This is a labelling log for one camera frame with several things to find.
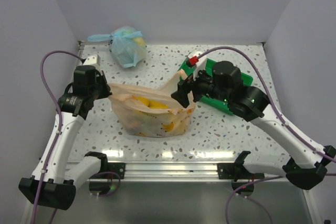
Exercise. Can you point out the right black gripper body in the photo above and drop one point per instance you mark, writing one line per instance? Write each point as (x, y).
(189, 87)

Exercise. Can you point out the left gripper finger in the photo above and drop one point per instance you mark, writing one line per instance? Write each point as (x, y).
(101, 94)
(101, 81)

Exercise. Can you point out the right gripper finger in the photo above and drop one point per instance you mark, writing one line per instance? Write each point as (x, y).
(181, 95)
(184, 87)

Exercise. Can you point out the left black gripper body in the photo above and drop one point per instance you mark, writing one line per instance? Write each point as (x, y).
(102, 86)

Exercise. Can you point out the orange banana-print plastic bag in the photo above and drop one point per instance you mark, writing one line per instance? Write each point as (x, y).
(150, 112)

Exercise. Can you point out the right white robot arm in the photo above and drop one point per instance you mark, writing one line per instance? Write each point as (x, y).
(307, 165)

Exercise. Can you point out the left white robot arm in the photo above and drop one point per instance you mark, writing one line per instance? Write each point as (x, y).
(50, 184)

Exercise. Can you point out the blue tied plastic bag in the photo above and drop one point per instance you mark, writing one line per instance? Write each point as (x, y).
(126, 45)

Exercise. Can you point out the green plastic tray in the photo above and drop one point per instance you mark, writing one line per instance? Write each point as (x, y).
(247, 80)

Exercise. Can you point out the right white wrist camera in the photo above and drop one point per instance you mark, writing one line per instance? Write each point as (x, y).
(197, 64)

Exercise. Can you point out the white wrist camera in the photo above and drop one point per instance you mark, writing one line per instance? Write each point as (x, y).
(93, 60)
(197, 64)

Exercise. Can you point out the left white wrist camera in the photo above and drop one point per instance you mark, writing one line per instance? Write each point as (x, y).
(93, 60)

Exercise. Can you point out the aluminium frame rail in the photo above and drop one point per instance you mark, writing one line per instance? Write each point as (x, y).
(137, 171)

